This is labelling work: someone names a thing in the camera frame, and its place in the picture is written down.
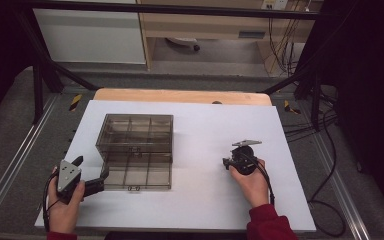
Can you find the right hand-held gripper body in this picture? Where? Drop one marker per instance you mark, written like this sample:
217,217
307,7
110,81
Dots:
243,161

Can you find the aluminium floor rail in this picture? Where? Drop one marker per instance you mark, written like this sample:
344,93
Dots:
16,156
343,190

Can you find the office chair base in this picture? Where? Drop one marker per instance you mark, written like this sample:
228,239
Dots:
183,41

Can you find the white power strip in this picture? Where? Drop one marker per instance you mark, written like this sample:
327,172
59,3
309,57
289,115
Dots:
275,4

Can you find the light wooden table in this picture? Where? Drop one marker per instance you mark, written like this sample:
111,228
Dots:
166,96

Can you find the person's left hand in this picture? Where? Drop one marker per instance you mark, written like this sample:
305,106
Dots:
63,216

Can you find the person's right hand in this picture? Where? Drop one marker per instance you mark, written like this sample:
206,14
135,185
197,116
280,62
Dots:
253,188

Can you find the black metal frame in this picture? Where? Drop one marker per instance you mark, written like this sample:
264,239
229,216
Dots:
180,9

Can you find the dark curtain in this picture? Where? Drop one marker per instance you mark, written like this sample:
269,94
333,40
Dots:
370,100
0,50

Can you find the white cabinet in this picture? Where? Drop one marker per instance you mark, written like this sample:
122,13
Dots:
90,36

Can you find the yellow black striped tape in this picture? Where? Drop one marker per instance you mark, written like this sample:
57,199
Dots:
75,102
290,107

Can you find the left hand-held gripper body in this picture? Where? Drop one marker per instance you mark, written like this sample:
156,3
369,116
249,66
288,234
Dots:
68,175

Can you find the light wooden desk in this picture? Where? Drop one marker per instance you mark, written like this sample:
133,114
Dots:
206,28

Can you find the smoky clear drawer box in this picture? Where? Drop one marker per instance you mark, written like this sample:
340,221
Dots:
136,131

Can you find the smoky clear divided drawer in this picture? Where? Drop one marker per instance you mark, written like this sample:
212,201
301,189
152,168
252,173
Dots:
136,175

